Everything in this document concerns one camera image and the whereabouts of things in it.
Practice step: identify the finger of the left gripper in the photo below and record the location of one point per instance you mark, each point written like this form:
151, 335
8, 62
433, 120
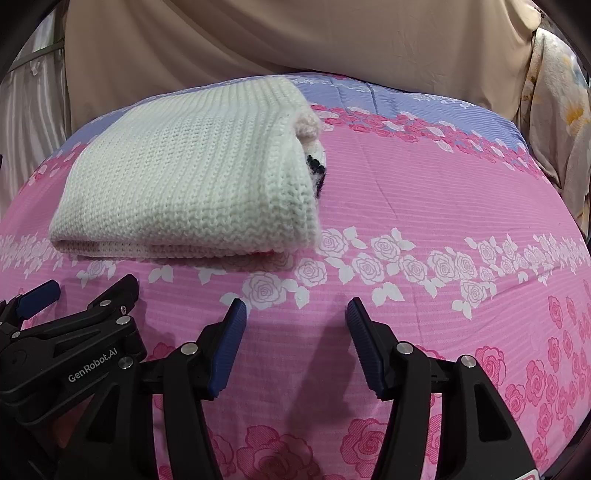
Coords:
24, 306
116, 301

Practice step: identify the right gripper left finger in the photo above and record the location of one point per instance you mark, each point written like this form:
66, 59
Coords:
194, 372

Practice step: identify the white red navy knit sweater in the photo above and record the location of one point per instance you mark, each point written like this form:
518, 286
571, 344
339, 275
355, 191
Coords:
232, 169

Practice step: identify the silver satin curtain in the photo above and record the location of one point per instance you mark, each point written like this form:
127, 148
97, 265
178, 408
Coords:
35, 115

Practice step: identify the pink floral bed sheet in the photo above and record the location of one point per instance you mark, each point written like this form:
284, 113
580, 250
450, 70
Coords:
432, 213

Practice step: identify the beige fabric drape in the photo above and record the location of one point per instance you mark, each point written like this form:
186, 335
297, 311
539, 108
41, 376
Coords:
119, 52

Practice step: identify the floral cream quilt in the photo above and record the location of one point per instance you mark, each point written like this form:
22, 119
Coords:
554, 118

